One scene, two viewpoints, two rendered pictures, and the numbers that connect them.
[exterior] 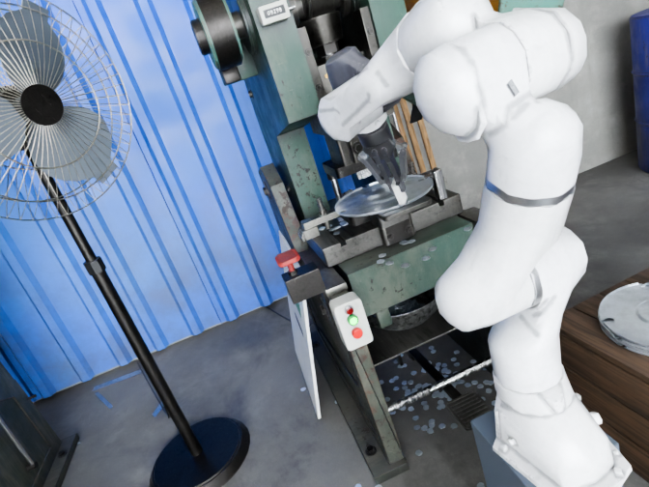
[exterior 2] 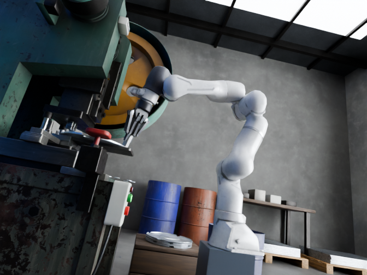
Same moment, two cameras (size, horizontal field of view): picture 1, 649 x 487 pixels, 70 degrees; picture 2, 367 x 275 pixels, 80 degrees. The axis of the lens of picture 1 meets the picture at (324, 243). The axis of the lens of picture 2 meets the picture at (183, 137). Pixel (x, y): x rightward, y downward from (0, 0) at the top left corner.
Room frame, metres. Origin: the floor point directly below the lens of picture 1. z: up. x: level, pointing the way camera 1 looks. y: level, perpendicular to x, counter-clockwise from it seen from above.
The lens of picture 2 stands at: (0.81, 0.73, 0.59)
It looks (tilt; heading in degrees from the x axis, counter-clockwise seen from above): 17 degrees up; 274
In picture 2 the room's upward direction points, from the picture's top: 10 degrees clockwise
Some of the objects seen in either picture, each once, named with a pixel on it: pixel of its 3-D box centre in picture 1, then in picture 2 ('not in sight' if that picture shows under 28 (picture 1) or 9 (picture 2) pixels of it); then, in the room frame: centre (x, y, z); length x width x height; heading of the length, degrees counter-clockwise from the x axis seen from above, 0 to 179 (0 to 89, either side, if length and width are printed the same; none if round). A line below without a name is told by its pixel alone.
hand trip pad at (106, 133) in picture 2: (291, 268); (95, 142); (1.12, 0.10, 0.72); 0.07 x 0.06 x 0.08; 9
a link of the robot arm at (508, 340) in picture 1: (534, 302); (228, 183); (0.64, -0.30, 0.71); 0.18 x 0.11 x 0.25; 102
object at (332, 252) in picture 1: (376, 218); (58, 161); (1.40, -0.18, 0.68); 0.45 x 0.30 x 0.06; 99
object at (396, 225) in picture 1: (395, 218); (101, 159); (1.22, -0.21, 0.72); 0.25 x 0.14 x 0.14; 9
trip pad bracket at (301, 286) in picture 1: (310, 299); (87, 178); (1.12, 0.09, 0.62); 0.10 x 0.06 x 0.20; 99
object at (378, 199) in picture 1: (382, 194); (94, 143); (1.27, -0.21, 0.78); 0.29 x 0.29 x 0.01
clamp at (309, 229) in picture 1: (321, 214); (46, 132); (1.37, -0.02, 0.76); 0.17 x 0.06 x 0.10; 99
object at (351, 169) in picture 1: (359, 163); (70, 121); (1.40, -0.18, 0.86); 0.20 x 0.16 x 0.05; 99
